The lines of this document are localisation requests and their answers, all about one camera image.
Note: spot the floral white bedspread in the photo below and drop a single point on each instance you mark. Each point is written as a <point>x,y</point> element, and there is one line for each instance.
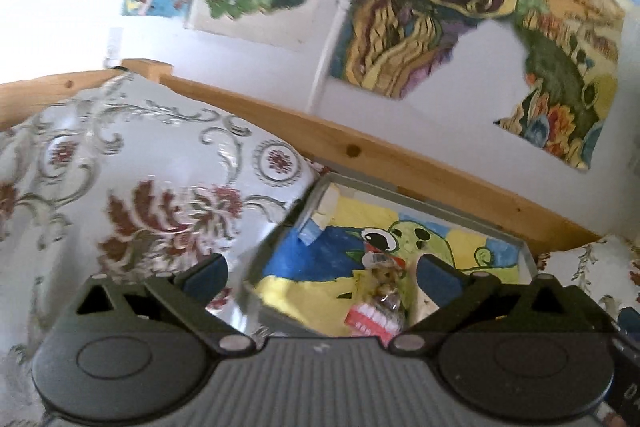
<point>106,183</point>

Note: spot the clear bag of nuts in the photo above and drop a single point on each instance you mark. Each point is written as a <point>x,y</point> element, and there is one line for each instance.
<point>388,293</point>

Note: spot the grey tray with frog drawing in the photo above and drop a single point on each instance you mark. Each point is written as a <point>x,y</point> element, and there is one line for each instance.
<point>305,282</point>

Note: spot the small red white packet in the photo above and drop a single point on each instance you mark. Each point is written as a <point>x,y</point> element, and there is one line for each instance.
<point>366,319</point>

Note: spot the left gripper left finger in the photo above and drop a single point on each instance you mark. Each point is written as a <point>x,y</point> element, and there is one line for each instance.
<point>185,297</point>

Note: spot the landscape hill painting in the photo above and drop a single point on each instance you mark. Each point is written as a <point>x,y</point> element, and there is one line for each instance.
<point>573,47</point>

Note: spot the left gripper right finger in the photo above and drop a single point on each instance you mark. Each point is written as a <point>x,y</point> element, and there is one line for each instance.
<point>458,297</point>

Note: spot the wooden bed frame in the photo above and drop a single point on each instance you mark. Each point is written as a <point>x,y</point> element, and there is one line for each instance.
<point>412,174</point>

